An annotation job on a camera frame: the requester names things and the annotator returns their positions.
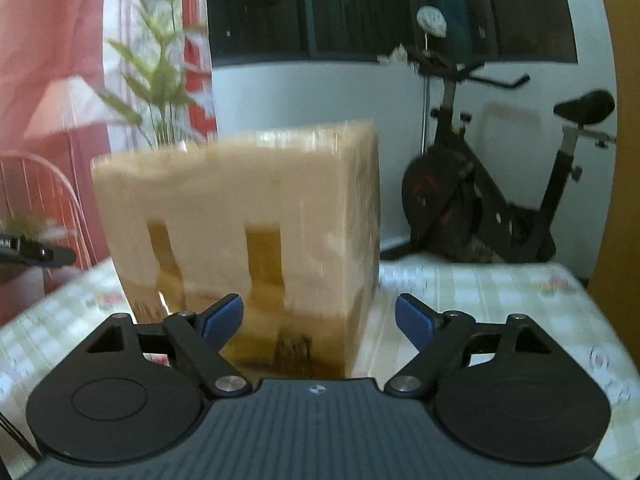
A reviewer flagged wooden door panel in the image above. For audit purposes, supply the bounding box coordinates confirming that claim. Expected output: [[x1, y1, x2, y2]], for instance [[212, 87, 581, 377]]
[[584, 0, 640, 311]]

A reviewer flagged black exercise bike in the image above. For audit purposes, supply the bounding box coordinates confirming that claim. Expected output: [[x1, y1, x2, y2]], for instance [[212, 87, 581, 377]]
[[400, 47, 616, 263]]

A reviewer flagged dark window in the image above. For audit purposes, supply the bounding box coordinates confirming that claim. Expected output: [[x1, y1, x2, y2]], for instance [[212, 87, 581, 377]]
[[206, 0, 577, 66]]

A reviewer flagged plastic-lined cardboard box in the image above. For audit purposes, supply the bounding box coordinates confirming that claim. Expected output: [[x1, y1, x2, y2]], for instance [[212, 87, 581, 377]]
[[91, 122, 380, 379]]

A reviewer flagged red printed curtain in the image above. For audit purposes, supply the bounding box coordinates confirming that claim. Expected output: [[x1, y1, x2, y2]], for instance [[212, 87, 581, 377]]
[[0, 0, 219, 326]]

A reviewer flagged white cloth on bike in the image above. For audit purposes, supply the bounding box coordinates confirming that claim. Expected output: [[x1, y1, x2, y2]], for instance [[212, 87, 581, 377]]
[[416, 6, 447, 38]]

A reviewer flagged checkered lucky tablecloth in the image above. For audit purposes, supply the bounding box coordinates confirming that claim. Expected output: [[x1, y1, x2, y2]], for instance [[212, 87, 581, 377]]
[[1, 259, 639, 479]]

